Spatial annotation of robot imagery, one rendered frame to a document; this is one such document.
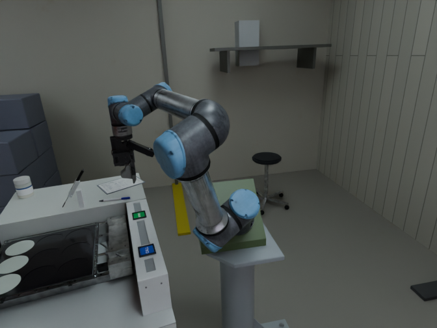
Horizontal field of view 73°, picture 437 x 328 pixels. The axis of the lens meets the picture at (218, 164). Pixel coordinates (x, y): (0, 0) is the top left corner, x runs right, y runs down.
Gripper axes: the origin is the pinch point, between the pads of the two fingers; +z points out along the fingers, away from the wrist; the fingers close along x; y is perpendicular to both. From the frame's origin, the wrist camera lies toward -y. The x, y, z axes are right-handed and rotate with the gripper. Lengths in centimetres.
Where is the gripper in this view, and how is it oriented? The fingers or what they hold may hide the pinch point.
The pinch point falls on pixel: (134, 179)
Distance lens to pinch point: 130.5
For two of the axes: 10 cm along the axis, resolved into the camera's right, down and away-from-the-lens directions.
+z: 0.4, 9.4, 3.5
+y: -9.4, 1.5, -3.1
